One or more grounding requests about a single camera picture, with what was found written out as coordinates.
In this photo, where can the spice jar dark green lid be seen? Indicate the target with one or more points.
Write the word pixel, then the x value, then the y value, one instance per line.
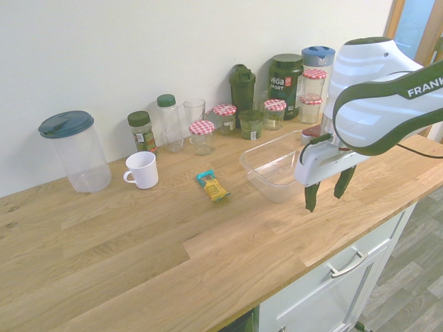
pixel 142 136

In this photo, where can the teal and yellow protein bar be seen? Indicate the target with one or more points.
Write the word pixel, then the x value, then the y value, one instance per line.
pixel 212 188

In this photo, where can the empty jar red checkered lid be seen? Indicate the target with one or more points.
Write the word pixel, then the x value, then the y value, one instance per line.
pixel 314 84
pixel 310 110
pixel 201 138

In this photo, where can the lidless green pesto jar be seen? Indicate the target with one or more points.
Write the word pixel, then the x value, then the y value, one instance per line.
pixel 251 126

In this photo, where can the labelled jar red checkered lid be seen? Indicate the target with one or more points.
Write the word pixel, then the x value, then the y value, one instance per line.
pixel 225 121

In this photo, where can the clear bottle green cap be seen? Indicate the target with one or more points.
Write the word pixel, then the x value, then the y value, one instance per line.
pixel 170 128

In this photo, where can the tall canister grey-blue lid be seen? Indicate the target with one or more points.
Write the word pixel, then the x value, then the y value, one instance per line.
pixel 316 57

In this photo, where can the dark green shaker bottle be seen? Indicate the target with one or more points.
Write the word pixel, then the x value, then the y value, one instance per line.
pixel 242 93

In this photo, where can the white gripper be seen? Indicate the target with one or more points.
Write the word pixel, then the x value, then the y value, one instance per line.
pixel 318 166

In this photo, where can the red-topped grey device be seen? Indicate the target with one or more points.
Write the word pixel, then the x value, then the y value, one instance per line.
pixel 310 133

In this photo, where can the clear drinking glass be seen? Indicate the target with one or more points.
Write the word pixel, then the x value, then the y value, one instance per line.
pixel 194 110

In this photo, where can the clear plastic rectangular container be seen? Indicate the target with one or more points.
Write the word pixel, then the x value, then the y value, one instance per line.
pixel 273 166

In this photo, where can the white plastic mug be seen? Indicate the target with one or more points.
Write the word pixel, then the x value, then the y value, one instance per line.
pixel 143 171

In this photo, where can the dark Vega protein tub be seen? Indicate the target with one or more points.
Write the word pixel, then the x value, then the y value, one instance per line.
pixel 285 86

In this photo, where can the large clear blue-lidded canister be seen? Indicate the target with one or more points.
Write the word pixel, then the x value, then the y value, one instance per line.
pixel 81 155

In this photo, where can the pesto jar red checkered lid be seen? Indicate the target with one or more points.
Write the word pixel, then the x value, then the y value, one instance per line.
pixel 275 115

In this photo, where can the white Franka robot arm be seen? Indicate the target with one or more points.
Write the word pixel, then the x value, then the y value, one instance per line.
pixel 367 103

